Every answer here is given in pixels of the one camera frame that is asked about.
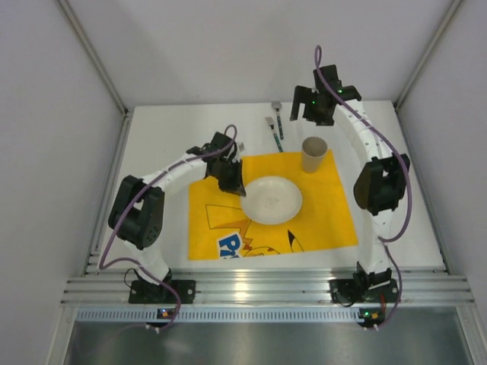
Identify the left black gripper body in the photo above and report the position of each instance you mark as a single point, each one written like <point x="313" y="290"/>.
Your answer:
<point x="230" y="176"/>

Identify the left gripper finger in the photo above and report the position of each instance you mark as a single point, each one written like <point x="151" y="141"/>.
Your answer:
<point x="228" y="184"/>
<point x="238" y="181"/>

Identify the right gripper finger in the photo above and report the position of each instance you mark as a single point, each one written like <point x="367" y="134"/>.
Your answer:
<point x="302" y="95"/>
<point x="324" y="120"/>

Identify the spoon with teal handle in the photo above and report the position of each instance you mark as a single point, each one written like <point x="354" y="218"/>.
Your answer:
<point x="277" y="106"/>

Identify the beige cup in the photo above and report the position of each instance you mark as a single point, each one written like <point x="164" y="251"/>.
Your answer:
<point x="313" y="151"/>

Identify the fork with teal handle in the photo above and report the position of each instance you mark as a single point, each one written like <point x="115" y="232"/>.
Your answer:
<point x="271" y="124"/>

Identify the cream round plate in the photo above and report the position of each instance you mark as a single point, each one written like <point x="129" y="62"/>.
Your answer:
<point x="271" y="200"/>

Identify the yellow cartoon cloth placemat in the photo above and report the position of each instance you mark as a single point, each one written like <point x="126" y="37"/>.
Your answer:
<point x="219" y="229"/>

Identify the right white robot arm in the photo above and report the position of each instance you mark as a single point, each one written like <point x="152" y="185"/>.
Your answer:
<point x="382" y="183"/>

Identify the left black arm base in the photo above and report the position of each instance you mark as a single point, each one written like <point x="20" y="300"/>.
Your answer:
<point x="143" y="292"/>

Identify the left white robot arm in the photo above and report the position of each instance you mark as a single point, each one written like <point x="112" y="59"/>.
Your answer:
<point x="136" y="217"/>

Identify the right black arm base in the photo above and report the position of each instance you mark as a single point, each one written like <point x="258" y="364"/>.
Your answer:
<point x="362" y="287"/>

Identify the right aluminium frame post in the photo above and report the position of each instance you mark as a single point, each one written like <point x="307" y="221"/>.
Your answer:
<point x="434" y="41"/>

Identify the aluminium frame post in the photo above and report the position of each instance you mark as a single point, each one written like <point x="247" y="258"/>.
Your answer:
<point x="434" y="41"/>
<point x="89" y="50"/>

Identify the aluminium mounting rail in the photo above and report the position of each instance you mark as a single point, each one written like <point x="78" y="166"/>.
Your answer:
<point x="264" y="287"/>

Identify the slotted grey cable duct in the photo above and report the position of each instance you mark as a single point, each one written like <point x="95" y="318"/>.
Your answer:
<point x="194" y="314"/>

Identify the left aluminium frame post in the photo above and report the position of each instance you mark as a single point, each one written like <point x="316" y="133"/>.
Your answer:
<point x="89" y="50"/>

